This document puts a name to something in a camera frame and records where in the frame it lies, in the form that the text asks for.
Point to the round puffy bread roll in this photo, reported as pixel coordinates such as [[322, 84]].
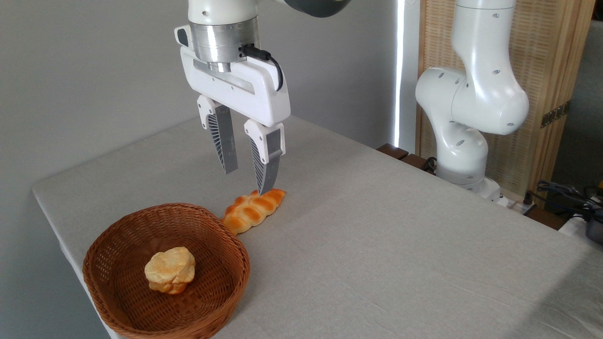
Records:
[[169, 270]]

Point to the wooden rattan folding screen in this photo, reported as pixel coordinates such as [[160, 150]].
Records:
[[541, 47]]

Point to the braided golden bread loaf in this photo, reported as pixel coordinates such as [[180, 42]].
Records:
[[249, 212]]

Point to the white power strip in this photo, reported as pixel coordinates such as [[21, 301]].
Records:
[[516, 205]]

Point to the grey tablecloth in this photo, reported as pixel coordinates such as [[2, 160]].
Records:
[[377, 259]]

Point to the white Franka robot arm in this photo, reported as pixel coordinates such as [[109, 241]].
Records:
[[485, 94]]

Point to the brown wicker basket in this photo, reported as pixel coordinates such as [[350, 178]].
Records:
[[122, 301]]

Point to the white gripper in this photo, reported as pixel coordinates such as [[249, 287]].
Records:
[[254, 89]]

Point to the dark metal screen hinge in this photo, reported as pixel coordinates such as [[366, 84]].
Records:
[[556, 114]]

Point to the dark brown wooden block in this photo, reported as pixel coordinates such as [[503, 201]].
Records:
[[392, 150], [417, 162]]

